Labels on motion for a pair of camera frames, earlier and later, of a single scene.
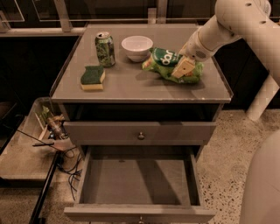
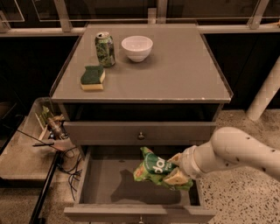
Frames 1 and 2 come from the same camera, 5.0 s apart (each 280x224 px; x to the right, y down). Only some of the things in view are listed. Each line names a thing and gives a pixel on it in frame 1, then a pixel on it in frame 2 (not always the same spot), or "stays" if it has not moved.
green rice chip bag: [164, 61] to [151, 168]
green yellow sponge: [93, 78] stays
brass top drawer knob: [141, 136] stays
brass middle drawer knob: [141, 221] stays
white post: [262, 99] stays
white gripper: [193, 49] to [186, 162]
